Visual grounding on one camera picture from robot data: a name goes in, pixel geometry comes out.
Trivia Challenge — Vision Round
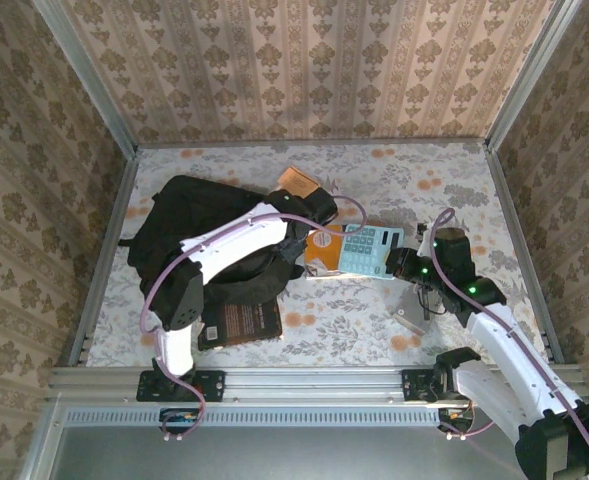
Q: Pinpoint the small orange booklet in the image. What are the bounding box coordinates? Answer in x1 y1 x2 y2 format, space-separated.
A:
277 166 323 202

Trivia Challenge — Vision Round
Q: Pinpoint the light blue calculator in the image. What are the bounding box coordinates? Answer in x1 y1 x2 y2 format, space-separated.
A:
337 224 406 280

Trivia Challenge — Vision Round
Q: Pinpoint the orange paperback book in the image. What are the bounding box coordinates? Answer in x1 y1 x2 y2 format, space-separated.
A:
304 223 355 280

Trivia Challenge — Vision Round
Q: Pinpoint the metal triangular set square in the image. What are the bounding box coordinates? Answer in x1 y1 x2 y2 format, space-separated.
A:
390 291 433 335

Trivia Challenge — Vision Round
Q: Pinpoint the black backpack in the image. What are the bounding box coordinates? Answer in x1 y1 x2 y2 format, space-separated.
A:
117 173 309 307

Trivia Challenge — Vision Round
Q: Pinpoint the dark brown barcode book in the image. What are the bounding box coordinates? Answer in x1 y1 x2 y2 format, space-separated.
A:
197 298 284 352

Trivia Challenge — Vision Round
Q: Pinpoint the small black controller board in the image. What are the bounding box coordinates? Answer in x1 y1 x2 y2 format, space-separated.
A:
437 405 476 434
158 407 201 435

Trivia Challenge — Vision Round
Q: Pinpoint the grey metal sheet panel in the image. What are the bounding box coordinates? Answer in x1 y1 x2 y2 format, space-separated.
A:
21 392 589 480

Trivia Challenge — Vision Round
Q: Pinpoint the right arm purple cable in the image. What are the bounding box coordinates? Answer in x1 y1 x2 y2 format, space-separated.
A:
429 207 589 480

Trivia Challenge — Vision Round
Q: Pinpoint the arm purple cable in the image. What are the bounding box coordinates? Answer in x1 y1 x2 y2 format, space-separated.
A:
429 207 589 480
141 194 368 444

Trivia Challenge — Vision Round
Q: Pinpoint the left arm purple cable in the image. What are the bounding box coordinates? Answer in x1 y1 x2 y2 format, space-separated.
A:
141 194 368 444

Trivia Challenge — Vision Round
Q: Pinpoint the right aluminium side rail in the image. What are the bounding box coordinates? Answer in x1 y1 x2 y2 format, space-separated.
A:
483 142 566 365

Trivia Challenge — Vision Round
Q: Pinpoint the aluminium side rail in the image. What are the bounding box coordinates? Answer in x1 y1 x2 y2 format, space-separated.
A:
67 147 141 369
483 142 566 365

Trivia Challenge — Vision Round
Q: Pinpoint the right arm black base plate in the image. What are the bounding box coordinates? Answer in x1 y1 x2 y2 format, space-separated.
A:
401 368 495 403

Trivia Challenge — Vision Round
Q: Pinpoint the thin aluminium wall rail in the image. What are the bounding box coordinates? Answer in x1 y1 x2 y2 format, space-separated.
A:
134 138 489 149

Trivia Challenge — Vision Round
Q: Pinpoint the aluminium frame rail with bases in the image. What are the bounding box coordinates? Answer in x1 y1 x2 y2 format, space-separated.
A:
47 363 589 405

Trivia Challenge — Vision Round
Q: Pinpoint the grey slotted cable duct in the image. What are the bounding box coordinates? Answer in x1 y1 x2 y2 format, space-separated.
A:
56 405 475 427

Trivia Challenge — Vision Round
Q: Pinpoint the right aluminium corner post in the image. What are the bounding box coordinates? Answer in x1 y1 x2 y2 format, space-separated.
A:
483 0 585 154

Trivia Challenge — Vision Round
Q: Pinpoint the aluminium corner post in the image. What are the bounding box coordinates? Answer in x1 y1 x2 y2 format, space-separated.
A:
483 0 585 154
30 0 141 157

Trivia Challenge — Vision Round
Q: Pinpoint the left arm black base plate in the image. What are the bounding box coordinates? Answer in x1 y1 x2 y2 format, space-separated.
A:
136 369 227 403

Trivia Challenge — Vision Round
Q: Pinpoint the left aluminium side rail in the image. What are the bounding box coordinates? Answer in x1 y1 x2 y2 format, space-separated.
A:
67 147 141 369

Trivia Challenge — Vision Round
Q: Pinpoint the left aluminium corner post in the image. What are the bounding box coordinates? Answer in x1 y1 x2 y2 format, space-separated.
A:
30 0 141 157

